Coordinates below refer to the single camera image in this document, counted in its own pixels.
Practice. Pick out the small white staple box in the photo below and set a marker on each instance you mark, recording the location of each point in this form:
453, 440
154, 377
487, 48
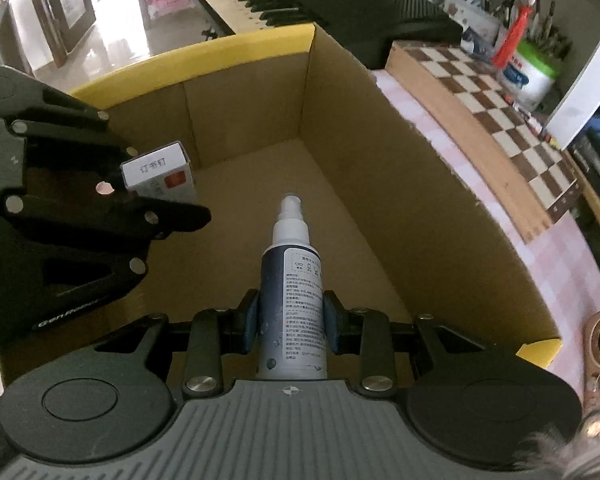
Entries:
165, 170

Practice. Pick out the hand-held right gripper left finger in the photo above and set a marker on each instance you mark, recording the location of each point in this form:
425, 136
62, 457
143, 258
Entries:
251, 321

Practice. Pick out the white desk shelf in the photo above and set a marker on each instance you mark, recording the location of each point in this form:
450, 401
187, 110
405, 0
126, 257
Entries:
590, 90

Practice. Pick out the red tassel ornament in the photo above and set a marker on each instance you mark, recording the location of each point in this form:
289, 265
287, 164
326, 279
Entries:
510, 40

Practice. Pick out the yellow cardboard box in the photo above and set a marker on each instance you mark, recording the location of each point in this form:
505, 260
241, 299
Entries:
380, 185

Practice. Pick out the white pen holder with pens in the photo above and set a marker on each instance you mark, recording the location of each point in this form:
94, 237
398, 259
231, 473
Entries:
475, 20

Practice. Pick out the wooden chessboard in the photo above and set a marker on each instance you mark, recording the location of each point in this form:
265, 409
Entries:
480, 110

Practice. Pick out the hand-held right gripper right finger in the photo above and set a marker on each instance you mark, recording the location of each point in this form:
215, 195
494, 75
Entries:
331, 322

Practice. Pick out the white spray bottle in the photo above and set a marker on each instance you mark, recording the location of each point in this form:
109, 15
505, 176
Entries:
292, 300

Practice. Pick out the white fluffy cloth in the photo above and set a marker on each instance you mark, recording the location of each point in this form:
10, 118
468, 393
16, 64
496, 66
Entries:
575, 445

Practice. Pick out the black electronic keyboard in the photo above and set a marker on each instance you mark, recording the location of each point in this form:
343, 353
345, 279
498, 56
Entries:
355, 0

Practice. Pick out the white tub with green lid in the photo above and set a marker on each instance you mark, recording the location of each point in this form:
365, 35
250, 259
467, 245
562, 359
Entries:
527, 77

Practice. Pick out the grey chair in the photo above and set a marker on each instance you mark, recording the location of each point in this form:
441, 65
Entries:
2, 35

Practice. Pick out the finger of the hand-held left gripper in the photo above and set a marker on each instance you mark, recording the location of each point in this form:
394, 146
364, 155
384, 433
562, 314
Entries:
172, 217
70, 160

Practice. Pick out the wooden picture frame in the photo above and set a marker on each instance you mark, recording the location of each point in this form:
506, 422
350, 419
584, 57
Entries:
55, 5

